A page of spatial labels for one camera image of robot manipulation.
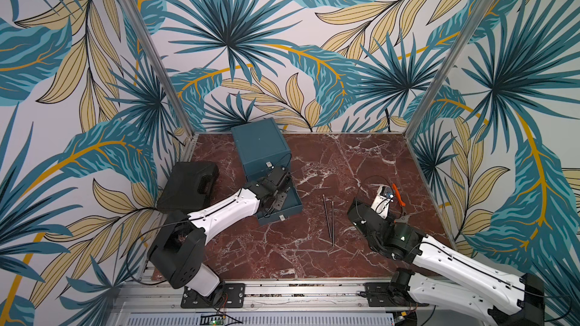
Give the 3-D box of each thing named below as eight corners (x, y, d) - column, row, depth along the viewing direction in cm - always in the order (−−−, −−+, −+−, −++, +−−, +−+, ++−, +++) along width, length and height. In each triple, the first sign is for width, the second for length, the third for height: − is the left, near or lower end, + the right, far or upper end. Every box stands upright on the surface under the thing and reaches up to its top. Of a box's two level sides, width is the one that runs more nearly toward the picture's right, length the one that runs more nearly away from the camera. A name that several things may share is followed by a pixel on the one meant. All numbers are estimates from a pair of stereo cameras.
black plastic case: (160, 213, 93) (153, 206, 88) (177, 169, 107) (172, 161, 102) (211, 213, 93) (207, 207, 88) (221, 169, 107) (218, 161, 102)
